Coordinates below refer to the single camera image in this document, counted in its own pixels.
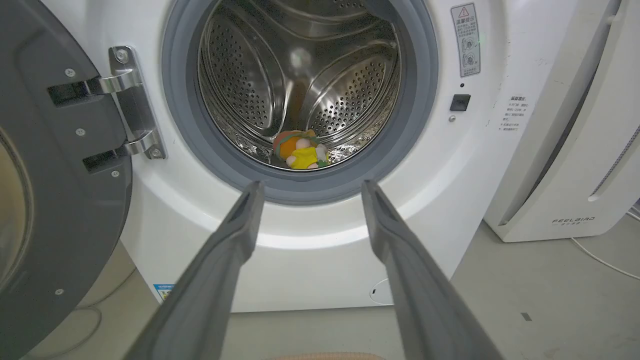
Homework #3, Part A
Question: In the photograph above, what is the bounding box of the orange and yellow plush toy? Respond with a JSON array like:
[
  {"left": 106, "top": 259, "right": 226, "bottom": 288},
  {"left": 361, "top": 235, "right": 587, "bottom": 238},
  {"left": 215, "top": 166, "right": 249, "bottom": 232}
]
[{"left": 272, "top": 129, "right": 331, "bottom": 171}]

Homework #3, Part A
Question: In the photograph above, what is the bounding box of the white front-load washing machine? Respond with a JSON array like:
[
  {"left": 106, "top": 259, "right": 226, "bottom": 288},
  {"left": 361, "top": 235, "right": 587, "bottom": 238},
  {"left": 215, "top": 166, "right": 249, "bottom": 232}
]
[{"left": 41, "top": 0, "right": 584, "bottom": 313}]

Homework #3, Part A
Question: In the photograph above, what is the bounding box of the white power cable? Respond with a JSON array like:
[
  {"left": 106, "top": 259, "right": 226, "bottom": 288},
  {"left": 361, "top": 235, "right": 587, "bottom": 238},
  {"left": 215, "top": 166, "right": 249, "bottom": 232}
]
[{"left": 570, "top": 210, "right": 640, "bottom": 281}]

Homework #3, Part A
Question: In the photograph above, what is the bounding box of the chrome door hinge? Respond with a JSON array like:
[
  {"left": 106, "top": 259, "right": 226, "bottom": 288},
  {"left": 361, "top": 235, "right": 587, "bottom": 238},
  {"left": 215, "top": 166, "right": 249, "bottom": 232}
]
[{"left": 86, "top": 46, "right": 167, "bottom": 161}]

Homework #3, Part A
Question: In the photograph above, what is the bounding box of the white air purifier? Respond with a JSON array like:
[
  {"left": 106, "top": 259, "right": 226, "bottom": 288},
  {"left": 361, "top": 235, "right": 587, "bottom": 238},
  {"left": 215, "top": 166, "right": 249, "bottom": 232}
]
[{"left": 483, "top": 0, "right": 640, "bottom": 244}]

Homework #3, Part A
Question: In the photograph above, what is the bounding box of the grey rubber door gasket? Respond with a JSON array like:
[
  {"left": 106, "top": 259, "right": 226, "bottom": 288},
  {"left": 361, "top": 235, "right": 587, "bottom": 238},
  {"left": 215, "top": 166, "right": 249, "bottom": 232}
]
[{"left": 161, "top": 0, "right": 439, "bottom": 206}]

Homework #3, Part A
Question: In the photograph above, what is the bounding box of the perforated steel drum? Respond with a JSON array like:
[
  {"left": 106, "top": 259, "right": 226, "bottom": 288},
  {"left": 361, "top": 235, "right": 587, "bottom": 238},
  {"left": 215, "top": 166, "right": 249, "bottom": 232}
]
[{"left": 198, "top": 0, "right": 402, "bottom": 171}]

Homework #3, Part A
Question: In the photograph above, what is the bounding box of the grey washing machine door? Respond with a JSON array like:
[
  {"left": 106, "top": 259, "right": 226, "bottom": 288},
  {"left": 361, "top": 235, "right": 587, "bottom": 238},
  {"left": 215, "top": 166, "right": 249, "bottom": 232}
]
[{"left": 0, "top": 0, "right": 133, "bottom": 360}]

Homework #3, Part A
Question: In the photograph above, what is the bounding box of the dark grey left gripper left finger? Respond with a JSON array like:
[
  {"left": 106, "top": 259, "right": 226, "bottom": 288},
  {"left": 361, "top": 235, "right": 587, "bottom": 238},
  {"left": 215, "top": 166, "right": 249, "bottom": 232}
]
[{"left": 124, "top": 181, "right": 265, "bottom": 360}]

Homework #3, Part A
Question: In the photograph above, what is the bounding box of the warning label sticker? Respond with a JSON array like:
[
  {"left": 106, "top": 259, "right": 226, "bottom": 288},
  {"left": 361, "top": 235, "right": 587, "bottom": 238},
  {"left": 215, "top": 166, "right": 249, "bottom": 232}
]
[{"left": 450, "top": 3, "right": 482, "bottom": 78}]

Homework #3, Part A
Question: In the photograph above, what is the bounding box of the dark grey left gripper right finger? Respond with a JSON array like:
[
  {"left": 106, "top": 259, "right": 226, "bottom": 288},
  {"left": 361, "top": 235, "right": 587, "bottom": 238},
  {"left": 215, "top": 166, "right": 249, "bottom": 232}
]
[{"left": 361, "top": 180, "right": 505, "bottom": 360}]

